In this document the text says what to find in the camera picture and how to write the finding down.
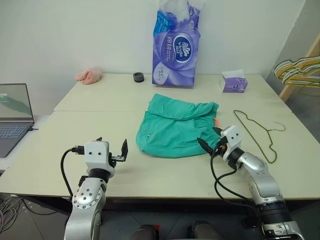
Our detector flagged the large purple tissue pack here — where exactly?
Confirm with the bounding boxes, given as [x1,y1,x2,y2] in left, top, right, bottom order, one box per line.
[151,0,202,89]

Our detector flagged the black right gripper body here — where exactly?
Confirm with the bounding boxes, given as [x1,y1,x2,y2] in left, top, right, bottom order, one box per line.
[210,134,229,159]

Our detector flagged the black table frame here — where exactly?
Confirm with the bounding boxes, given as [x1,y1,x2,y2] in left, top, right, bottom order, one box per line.
[0,191,253,216]

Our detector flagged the pink cloth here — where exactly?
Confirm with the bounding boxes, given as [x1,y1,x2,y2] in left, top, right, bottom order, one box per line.
[75,67,104,86]

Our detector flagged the wooden clothes rack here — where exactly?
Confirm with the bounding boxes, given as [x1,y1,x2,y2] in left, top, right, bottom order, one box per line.
[278,32,320,102]

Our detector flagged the black floor cable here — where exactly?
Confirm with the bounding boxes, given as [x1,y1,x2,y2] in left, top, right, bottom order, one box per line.
[19,196,59,216]

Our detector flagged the bundle of hangers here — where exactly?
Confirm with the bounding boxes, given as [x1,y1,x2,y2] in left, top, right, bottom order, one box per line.
[281,56,320,87]

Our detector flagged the black round cap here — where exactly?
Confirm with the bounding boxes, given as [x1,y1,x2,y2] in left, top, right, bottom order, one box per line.
[132,71,146,84]

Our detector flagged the grey laptop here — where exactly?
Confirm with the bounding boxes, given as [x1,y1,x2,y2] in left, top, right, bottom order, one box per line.
[0,83,35,159]

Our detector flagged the small purple tissue box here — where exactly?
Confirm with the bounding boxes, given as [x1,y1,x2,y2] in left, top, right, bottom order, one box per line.
[219,69,249,94]

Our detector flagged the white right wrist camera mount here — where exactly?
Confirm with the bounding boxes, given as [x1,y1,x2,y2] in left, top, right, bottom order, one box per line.
[219,125,243,161]

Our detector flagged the olive wire hanger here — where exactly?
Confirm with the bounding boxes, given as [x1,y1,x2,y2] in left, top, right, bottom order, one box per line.
[233,109,287,164]

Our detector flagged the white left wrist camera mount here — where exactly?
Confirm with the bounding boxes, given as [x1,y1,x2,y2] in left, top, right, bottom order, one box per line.
[83,140,113,173]

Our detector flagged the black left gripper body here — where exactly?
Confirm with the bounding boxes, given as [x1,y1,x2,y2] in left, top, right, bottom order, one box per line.
[109,152,126,169]

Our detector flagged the dark rounded shape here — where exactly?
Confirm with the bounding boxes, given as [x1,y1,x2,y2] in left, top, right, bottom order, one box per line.
[188,220,221,240]
[131,224,161,240]

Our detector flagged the bunch of wire hangers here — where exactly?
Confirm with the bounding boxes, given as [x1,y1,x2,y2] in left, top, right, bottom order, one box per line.
[273,58,320,77]

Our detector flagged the grey floor cable bundle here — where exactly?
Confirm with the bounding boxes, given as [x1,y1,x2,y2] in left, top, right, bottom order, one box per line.
[0,194,24,234]

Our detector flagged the green shorts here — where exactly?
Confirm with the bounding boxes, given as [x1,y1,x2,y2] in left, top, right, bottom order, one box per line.
[135,93,221,159]

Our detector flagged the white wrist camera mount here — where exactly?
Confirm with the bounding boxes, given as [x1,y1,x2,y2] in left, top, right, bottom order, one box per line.
[83,140,113,173]
[219,125,243,161]

